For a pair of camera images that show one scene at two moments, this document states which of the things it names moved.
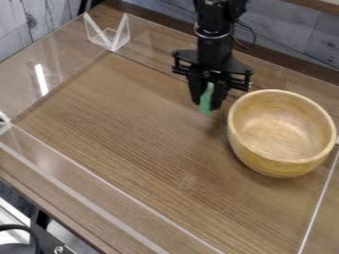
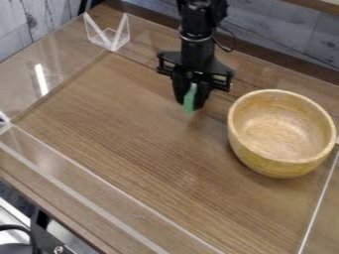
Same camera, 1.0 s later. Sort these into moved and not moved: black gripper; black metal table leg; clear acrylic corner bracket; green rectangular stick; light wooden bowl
Moved: green rectangular stick; black gripper
Not moved: light wooden bowl; black metal table leg; clear acrylic corner bracket
